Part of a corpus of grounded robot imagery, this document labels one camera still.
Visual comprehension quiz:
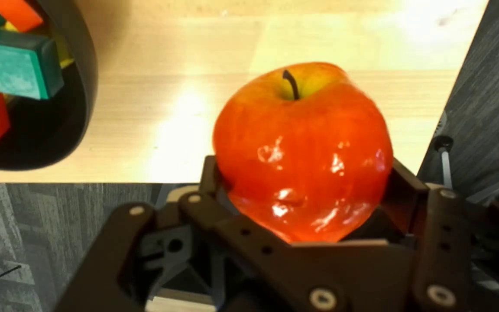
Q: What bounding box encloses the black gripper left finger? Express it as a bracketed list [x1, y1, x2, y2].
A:
[52, 155, 343, 312]

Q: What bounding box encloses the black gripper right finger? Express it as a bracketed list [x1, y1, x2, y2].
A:
[374, 158, 499, 312]

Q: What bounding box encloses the red orange apple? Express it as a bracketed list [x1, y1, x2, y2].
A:
[211, 61, 395, 245]

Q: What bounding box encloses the teal wooden block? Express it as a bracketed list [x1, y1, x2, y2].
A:
[0, 30, 67, 103]

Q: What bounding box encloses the black bowl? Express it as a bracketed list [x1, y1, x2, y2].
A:
[0, 0, 100, 172]

